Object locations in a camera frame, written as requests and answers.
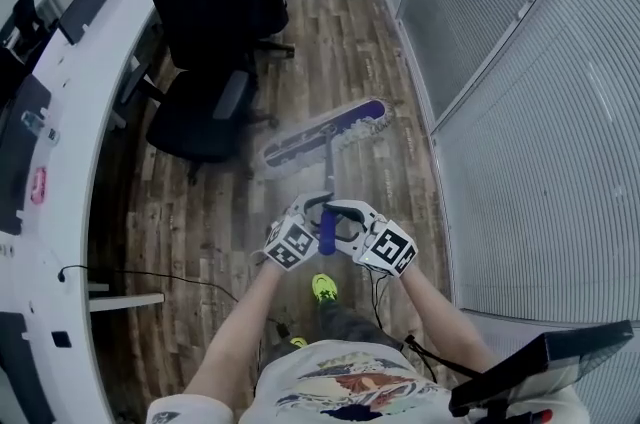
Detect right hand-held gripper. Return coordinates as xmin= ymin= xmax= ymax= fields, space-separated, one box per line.
xmin=323 ymin=198 xmax=420 ymax=282

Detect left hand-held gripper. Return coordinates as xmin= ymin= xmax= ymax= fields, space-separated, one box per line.
xmin=261 ymin=191 xmax=335 ymax=273

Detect blue mop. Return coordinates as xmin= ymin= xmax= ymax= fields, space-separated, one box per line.
xmin=255 ymin=96 xmax=399 ymax=258

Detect person's left forearm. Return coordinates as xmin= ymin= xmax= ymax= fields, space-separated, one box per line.
xmin=182 ymin=259 xmax=284 ymax=413

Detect person's right forearm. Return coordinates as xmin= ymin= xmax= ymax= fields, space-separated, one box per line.
xmin=397 ymin=269 xmax=499 ymax=376

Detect wooden floor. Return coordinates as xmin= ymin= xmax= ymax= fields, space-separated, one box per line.
xmin=84 ymin=0 xmax=461 ymax=424

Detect person's right neon shoe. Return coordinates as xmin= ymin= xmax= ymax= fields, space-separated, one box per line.
xmin=312 ymin=274 xmax=340 ymax=303

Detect person's camouflage trousers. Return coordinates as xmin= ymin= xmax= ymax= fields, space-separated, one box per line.
xmin=272 ymin=299 xmax=406 ymax=363

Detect person's white printed t-shirt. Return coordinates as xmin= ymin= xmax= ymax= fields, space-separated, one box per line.
xmin=147 ymin=339 xmax=591 ymax=424

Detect wide white window blinds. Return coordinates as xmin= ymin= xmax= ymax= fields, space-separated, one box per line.
xmin=429 ymin=0 xmax=640 ymax=328

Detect black body-worn device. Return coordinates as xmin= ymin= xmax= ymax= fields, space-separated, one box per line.
xmin=448 ymin=319 xmax=636 ymax=424

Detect black mesh office chair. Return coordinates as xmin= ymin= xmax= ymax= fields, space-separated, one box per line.
xmin=117 ymin=0 xmax=281 ymax=187

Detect long white curved desk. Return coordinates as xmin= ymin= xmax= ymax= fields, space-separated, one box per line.
xmin=0 ymin=0 xmax=226 ymax=424

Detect pink desk item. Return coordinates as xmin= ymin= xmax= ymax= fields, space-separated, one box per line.
xmin=30 ymin=166 xmax=49 ymax=204

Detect clear plastic bottle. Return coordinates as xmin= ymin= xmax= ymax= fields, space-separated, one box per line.
xmin=20 ymin=110 xmax=44 ymax=138

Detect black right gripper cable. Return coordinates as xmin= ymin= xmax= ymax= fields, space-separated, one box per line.
xmin=367 ymin=266 xmax=479 ymax=383

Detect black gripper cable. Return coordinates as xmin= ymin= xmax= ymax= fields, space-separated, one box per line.
xmin=367 ymin=266 xmax=479 ymax=383
xmin=254 ymin=339 xmax=266 ymax=393

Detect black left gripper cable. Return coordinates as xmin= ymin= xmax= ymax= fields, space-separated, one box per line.
xmin=254 ymin=339 xmax=266 ymax=393

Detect black power cable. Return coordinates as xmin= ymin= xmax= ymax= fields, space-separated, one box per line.
xmin=57 ymin=264 xmax=289 ymax=336

